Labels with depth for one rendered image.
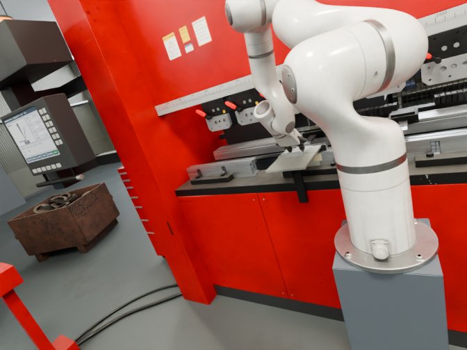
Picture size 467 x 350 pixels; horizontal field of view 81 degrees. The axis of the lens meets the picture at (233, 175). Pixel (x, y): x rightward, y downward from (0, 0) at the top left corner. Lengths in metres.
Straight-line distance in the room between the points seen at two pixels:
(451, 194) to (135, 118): 1.52
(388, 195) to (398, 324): 0.27
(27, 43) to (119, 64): 0.40
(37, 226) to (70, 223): 0.49
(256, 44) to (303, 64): 0.54
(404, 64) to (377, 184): 0.19
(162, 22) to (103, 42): 0.33
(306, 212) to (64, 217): 3.09
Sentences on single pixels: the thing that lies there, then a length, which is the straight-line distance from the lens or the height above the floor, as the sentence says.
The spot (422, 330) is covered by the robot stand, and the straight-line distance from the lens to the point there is 0.70.
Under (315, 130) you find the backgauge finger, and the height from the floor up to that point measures 1.03.
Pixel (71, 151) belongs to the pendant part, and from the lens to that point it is 1.61.
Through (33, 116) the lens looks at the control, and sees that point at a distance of 1.75.
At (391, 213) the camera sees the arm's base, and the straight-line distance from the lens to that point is 0.57.
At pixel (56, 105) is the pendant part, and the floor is 1.55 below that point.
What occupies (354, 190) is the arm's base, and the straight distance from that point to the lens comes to 0.55.
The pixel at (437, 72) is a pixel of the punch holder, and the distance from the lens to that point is 1.25.
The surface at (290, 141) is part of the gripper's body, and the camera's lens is 1.23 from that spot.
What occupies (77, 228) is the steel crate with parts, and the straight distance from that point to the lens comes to 3.87.
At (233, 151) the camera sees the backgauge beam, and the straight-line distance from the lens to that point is 1.88.
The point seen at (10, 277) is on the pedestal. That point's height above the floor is 0.75.
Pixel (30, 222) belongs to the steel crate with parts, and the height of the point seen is 0.57.
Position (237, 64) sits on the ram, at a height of 1.47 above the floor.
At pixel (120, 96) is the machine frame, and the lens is 1.69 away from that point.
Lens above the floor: 1.40
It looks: 18 degrees down
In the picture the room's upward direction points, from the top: 18 degrees counter-clockwise
